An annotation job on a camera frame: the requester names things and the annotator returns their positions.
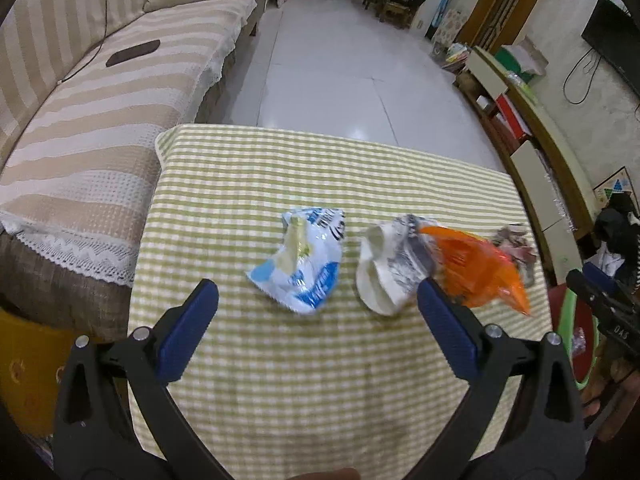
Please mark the person's left hand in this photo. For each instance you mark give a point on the person's left hand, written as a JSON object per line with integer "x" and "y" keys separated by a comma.
{"x": 330, "y": 475}

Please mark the white blue milk pouch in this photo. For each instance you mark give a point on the white blue milk pouch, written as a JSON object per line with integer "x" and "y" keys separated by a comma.
{"x": 300, "y": 270}

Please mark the green box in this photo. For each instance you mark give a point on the green box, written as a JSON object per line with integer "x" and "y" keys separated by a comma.
{"x": 512, "y": 60}

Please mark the green checked tablecloth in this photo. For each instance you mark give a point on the green checked tablecloth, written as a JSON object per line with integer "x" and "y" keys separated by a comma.
{"x": 300, "y": 185}

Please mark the carved wooden door frame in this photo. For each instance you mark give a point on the carved wooden door frame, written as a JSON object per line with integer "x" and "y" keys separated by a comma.
{"x": 500, "y": 5}

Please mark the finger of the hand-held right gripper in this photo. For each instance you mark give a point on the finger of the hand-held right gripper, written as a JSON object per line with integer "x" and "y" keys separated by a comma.
{"x": 592, "y": 274}
{"x": 582, "y": 285}

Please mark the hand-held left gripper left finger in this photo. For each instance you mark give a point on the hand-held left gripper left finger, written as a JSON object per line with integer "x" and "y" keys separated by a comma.
{"x": 190, "y": 325}

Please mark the person's right hand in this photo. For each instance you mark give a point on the person's right hand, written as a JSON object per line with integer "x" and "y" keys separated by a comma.
{"x": 602, "y": 410}

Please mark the wooden chair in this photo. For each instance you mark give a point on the wooden chair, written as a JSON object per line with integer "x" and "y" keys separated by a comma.
{"x": 392, "y": 10}

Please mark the red box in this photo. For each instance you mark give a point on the red box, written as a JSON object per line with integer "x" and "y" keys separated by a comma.
{"x": 510, "y": 115}

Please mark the sofa with striped beige cover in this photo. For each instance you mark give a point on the sofa with striped beige cover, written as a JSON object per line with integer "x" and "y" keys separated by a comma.
{"x": 100, "y": 135}

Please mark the black television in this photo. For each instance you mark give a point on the black television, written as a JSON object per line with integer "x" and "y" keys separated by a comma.
{"x": 615, "y": 35}

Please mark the wooden cream tv cabinet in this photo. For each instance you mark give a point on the wooden cream tv cabinet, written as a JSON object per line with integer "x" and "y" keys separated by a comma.
{"x": 530, "y": 160}

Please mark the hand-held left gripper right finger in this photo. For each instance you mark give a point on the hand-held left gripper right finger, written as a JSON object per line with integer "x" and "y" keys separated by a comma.
{"x": 445, "y": 325}

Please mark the crushed white paper cup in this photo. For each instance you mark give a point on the crushed white paper cup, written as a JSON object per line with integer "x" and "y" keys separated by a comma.
{"x": 385, "y": 275}

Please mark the stack of books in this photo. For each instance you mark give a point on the stack of books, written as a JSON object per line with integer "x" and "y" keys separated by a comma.
{"x": 457, "y": 57}

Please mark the small printed wrapper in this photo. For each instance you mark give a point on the small printed wrapper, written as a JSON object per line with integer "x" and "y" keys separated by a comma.
{"x": 515, "y": 247}

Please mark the colourful framed picture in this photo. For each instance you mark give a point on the colourful framed picture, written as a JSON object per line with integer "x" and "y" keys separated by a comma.
{"x": 611, "y": 187}

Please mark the orange plastic wrapper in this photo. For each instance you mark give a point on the orange plastic wrapper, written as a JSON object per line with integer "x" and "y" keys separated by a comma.
{"x": 475, "y": 265}

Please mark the patterned white board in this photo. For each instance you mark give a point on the patterned white board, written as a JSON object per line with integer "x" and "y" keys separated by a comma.
{"x": 450, "y": 25}

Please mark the red bin with green rim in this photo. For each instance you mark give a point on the red bin with green rim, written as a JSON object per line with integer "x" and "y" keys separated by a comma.
{"x": 562, "y": 320}

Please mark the yellow container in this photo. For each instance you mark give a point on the yellow container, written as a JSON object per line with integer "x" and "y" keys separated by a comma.
{"x": 30, "y": 375}

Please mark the dark brown flat case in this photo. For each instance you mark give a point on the dark brown flat case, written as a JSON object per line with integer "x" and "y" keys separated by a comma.
{"x": 132, "y": 52}

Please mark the dark clothes pile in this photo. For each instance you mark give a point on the dark clothes pile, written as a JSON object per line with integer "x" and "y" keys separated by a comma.
{"x": 617, "y": 230}

